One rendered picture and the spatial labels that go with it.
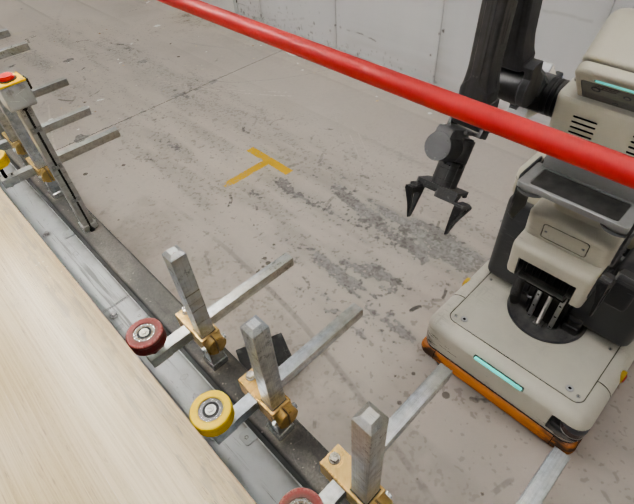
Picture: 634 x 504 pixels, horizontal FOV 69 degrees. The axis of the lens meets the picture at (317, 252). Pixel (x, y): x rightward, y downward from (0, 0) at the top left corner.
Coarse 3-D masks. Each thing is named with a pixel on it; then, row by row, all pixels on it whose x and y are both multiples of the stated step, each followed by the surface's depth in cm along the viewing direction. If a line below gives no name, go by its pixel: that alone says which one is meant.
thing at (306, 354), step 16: (352, 304) 112; (336, 320) 109; (352, 320) 109; (320, 336) 106; (336, 336) 107; (304, 352) 103; (320, 352) 106; (288, 368) 101; (240, 400) 96; (240, 416) 94; (224, 432) 92
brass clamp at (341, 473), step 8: (336, 448) 86; (328, 456) 85; (344, 456) 85; (320, 464) 84; (328, 464) 84; (336, 464) 84; (344, 464) 84; (328, 472) 83; (336, 472) 83; (344, 472) 83; (336, 480) 82; (344, 480) 82; (344, 488) 81; (352, 496) 80; (376, 496) 80; (384, 496) 80
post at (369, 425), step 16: (368, 416) 59; (384, 416) 59; (352, 432) 63; (368, 432) 58; (384, 432) 62; (352, 448) 67; (368, 448) 61; (384, 448) 67; (352, 464) 71; (368, 464) 65; (352, 480) 77; (368, 480) 70; (368, 496) 76
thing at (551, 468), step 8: (552, 456) 83; (560, 456) 83; (568, 456) 83; (544, 464) 83; (552, 464) 83; (560, 464) 82; (536, 472) 84; (544, 472) 82; (552, 472) 82; (560, 472) 82; (536, 480) 81; (544, 480) 81; (552, 480) 81; (528, 488) 80; (536, 488) 80; (544, 488) 80; (520, 496) 81; (528, 496) 79; (536, 496) 79; (544, 496) 79
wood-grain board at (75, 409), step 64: (0, 192) 139; (0, 256) 120; (0, 320) 105; (64, 320) 104; (0, 384) 94; (64, 384) 93; (128, 384) 92; (0, 448) 84; (64, 448) 84; (128, 448) 83; (192, 448) 82
